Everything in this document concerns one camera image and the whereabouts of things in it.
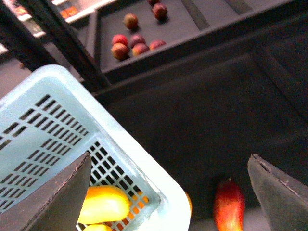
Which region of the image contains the black upper fruit tray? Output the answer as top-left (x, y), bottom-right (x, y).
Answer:
top-left (94, 0), bottom-right (300, 83)

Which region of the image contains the black lower fruit tray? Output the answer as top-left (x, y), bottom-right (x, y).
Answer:
top-left (96, 11), bottom-right (308, 231)

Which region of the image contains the red yellow mango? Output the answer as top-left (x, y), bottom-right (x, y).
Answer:
top-left (213, 178), bottom-right (245, 231)

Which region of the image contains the yellow lemon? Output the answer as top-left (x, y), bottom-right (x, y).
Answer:
top-left (83, 224), bottom-right (112, 231)

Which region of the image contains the black fruit tray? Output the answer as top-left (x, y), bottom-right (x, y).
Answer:
top-left (94, 0), bottom-right (300, 83)
top-left (96, 11), bottom-right (308, 231)

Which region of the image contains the light blue plastic basket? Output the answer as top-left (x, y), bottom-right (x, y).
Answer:
top-left (0, 65), bottom-right (191, 231)

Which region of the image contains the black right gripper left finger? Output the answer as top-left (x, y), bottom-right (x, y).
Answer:
top-left (0, 152), bottom-right (91, 231)

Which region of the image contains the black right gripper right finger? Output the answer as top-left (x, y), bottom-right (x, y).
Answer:
top-left (247, 154), bottom-right (308, 231)

